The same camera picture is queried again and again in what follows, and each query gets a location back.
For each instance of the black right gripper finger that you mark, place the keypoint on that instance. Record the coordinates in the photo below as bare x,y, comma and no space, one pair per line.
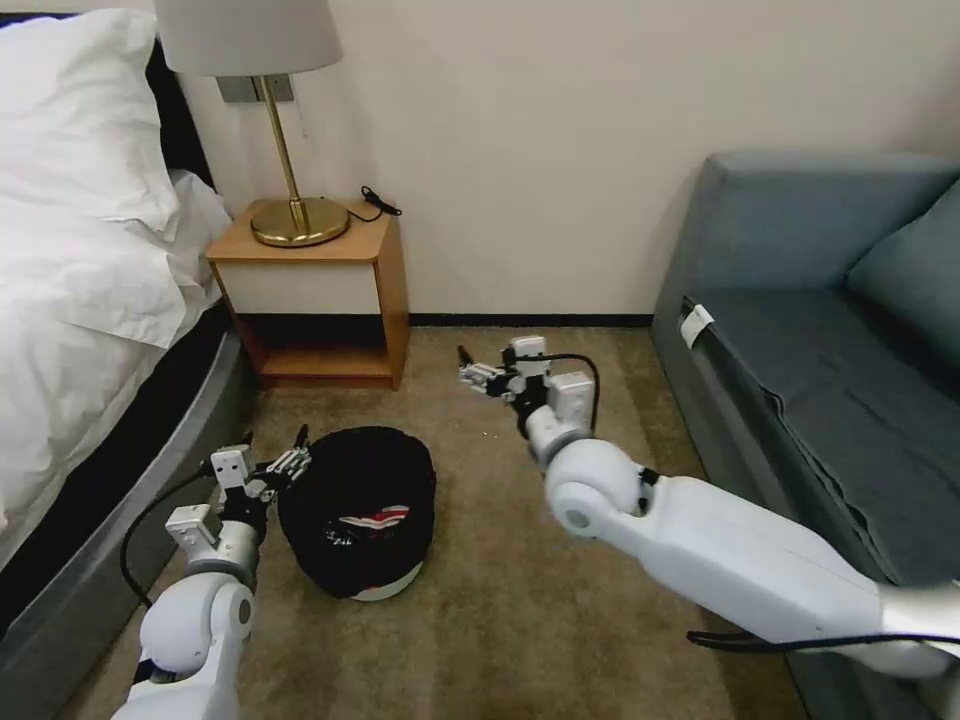
480,373
501,396

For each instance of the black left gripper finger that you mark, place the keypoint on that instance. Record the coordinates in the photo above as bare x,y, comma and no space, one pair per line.
247,439
289,463

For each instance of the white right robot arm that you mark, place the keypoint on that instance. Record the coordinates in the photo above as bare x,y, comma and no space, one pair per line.
720,555

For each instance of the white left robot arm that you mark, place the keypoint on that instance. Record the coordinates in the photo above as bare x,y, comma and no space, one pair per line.
187,622

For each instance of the white round trash bin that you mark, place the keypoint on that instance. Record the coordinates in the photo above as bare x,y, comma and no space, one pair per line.
386,589

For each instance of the red white wrapper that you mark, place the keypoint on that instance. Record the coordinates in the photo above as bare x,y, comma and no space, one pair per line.
371,521

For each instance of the grey bed base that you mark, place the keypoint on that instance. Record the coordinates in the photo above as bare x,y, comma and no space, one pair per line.
112,525

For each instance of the wooden nightstand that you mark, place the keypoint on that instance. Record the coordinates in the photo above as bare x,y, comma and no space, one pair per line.
315,300

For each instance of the white sofa tag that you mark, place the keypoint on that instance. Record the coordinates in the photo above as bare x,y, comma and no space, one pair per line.
696,324

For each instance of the white duvet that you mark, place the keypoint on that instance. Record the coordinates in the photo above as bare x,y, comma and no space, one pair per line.
82,337

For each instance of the grey-blue sofa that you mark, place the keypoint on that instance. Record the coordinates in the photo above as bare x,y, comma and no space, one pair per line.
810,360

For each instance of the brass lamp with beige shade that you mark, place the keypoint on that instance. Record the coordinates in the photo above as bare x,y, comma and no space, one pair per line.
289,150

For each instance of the black headboard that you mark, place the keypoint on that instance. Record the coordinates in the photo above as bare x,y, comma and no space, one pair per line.
184,127

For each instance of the white pillow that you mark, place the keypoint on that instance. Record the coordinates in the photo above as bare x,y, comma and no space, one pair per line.
75,120

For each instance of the grey-blue sofa cushion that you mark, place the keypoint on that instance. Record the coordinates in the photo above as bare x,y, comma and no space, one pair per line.
915,277

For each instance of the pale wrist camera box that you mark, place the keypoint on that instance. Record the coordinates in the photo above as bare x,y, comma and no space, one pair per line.
230,466
526,348

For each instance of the grey wall switch plate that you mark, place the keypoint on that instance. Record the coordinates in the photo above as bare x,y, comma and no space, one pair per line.
244,90

